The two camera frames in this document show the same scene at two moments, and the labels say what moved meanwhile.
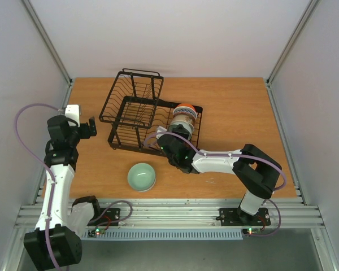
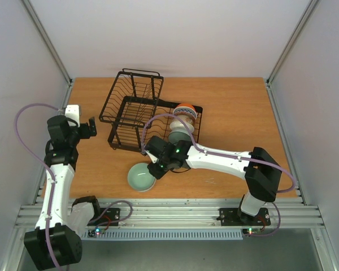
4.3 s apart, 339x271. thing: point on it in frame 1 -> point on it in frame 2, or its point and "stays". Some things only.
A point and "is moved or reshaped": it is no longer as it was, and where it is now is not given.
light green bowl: [141, 177] stays
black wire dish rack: [132, 108] stays
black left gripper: [87, 134] stays
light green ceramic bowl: [186, 125] is moved or reshaped
